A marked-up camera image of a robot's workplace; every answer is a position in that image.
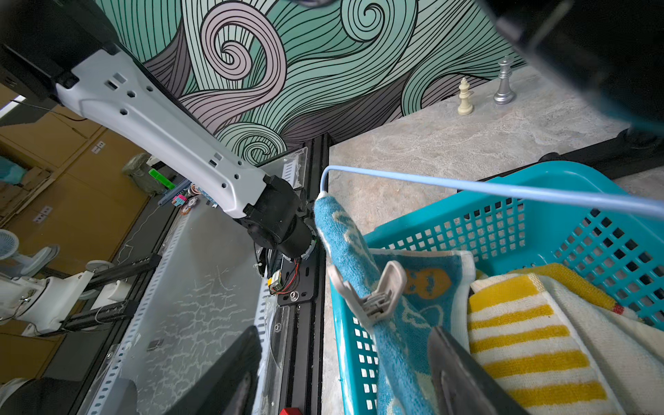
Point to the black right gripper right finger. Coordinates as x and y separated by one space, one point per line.
461 385

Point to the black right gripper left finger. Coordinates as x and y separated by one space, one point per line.
230 385

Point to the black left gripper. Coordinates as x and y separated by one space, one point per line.
611 52

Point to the blue rabbit print towel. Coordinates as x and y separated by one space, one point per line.
387 371

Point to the yellow striped towel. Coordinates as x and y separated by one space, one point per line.
556 344

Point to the grey clothespin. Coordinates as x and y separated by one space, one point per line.
380 304

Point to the light blue wire hanger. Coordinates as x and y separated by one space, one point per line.
625 204

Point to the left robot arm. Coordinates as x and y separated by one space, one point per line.
208 86

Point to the black clothes rack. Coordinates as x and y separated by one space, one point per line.
632 151

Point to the silver chess pawn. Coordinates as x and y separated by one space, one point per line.
504 94

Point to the cream chess pawn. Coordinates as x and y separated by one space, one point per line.
465 106

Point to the teal plastic basket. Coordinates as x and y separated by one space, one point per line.
621 254

